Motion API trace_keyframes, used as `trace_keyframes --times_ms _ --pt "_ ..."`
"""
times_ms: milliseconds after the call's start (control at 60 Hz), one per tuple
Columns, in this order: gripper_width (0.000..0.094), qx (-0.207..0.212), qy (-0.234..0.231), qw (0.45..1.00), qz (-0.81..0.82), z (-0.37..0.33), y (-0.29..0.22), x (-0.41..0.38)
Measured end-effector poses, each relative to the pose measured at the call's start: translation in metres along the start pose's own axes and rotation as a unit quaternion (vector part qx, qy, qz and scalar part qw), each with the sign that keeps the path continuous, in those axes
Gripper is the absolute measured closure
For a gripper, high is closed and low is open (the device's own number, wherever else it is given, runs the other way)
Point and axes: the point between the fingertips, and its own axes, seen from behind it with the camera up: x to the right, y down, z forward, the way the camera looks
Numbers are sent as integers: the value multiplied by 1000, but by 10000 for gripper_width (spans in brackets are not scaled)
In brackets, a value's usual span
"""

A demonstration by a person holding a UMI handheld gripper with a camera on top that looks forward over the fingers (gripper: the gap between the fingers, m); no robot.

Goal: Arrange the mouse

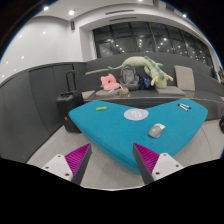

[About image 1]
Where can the grey backpack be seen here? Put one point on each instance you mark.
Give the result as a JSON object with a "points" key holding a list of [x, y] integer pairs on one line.
{"points": [[128, 78]]}

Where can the pink plush toy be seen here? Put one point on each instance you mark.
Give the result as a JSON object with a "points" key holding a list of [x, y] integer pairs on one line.
{"points": [[109, 82]]}

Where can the dark grey curved sofa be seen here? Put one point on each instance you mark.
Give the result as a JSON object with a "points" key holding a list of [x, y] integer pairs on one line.
{"points": [[208, 91]]}

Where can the grey seat cushion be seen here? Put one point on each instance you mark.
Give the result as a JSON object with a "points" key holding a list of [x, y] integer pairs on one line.
{"points": [[170, 90]]}

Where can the dark blue bag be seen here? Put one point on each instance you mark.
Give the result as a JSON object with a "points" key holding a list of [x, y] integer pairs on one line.
{"points": [[144, 83]]}

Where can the round white mouse pad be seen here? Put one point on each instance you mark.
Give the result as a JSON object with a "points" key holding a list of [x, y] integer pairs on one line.
{"points": [[136, 114]]}

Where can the black rolling suitcase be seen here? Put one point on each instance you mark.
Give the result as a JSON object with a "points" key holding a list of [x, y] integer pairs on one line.
{"points": [[68, 101]]}

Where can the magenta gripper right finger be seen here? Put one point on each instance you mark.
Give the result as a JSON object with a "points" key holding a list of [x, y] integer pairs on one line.
{"points": [[154, 166]]}

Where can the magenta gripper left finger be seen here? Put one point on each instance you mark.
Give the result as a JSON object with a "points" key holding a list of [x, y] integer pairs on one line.
{"points": [[72, 166]]}

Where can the grey computer mouse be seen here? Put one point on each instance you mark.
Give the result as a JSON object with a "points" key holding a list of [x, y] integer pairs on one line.
{"points": [[156, 130]]}

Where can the blue capped marker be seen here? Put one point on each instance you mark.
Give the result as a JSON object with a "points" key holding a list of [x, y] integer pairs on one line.
{"points": [[186, 106]]}

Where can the green highlighter marker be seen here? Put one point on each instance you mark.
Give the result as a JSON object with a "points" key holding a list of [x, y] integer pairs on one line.
{"points": [[101, 108]]}

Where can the black capped marker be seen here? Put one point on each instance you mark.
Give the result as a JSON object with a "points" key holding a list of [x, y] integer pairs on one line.
{"points": [[181, 106]]}

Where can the green plush dragon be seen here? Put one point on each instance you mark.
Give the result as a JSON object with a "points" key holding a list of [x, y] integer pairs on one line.
{"points": [[158, 77]]}

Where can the beige back cushion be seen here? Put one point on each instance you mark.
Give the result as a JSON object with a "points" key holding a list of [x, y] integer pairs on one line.
{"points": [[184, 78]]}

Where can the turquoise boomerang-shaped ottoman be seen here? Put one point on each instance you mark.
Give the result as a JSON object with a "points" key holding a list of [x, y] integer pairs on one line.
{"points": [[115, 135]]}

